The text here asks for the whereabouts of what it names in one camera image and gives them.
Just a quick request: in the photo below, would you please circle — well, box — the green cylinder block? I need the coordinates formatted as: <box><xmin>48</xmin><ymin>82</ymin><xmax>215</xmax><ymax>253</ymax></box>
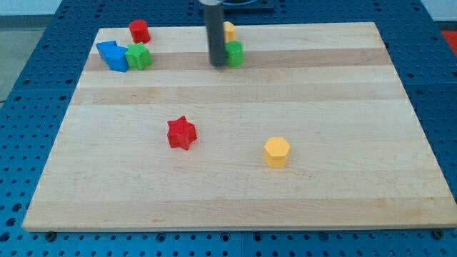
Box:
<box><xmin>225</xmin><ymin>41</ymin><xmax>243</xmax><ymax>67</ymax></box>

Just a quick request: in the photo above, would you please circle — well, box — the red star block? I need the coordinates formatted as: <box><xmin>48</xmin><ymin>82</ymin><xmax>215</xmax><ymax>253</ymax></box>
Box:
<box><xmin>167</xmin><ymin>116</ymin><xmax>197</xmax><ymax>151</ymax></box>

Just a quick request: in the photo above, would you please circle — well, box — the yellow hexagon block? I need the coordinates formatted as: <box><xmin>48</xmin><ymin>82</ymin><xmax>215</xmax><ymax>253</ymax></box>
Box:
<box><xmin>263</xmin><ymin>137</ymin><xmax>291</xmax><ymax>168</ymax></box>

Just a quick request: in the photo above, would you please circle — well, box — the yellow block behind rod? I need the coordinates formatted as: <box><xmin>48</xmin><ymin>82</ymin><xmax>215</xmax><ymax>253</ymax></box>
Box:
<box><xmin>223</xmin><ymin>21</ymin><xmax>236</xmax><ymax>43</ymax></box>

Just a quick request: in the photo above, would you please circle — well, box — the green star block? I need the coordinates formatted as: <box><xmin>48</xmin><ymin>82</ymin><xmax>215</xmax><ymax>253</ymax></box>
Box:
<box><xmin>125</xmin><ymin>42</ymin><xmax>153</xmax><ymax>70</ymax></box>

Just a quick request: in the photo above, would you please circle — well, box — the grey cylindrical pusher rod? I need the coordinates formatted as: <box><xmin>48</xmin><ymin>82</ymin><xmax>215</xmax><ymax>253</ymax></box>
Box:
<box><xmin>199</xmin><ymin>0</ymin><xmax>226</xmax><ymax>67</ymax></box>

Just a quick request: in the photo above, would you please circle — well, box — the red cylinder block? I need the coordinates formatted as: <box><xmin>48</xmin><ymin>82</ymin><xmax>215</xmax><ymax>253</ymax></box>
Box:
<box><xmin>129</xmin><ymin>19</ymin><xmax>151</xmax><ymax>44</ymax></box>

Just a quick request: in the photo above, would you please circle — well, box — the blue angular block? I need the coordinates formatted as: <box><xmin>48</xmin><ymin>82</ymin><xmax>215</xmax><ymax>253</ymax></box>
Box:
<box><xmin>103</xmin><ymin>46</ymin><xmax>129</xmax><ymax>72</ymax></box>

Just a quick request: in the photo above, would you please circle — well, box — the blue block behind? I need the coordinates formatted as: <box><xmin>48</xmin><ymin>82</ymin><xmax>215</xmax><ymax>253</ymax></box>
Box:
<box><xmin>96</xmin><ymin>41</ymin><xmax>117</xmax><ymax>61</ymax></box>

